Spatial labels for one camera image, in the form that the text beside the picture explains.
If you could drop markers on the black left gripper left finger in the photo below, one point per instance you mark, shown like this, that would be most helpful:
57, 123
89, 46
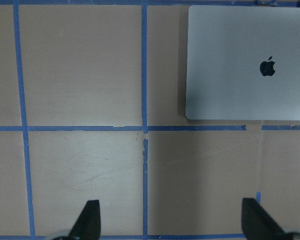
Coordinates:
88, 224

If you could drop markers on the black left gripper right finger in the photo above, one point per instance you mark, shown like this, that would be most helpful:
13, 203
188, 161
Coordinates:
257, 224

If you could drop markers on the silver laptop with apple logo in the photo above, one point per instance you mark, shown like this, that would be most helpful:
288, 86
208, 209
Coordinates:
243, 63

